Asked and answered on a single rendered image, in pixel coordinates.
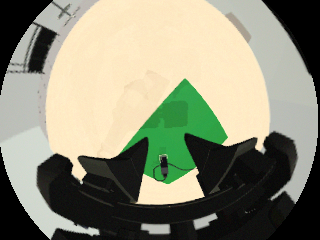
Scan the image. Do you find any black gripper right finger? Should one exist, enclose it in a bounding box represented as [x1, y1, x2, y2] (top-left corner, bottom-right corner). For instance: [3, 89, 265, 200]
[184, 132, 259, 195]

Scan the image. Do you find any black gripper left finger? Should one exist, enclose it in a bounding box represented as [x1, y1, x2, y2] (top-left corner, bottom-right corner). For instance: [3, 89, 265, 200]
[77, 137, 148, 203]

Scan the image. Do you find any black plug with thin cable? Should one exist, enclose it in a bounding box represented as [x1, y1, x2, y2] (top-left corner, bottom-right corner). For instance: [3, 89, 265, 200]
[153, 157, 196, 181]

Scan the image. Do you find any green circuit board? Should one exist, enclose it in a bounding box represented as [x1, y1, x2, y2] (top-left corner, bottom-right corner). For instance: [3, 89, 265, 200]
[120, 79, 228, 185]

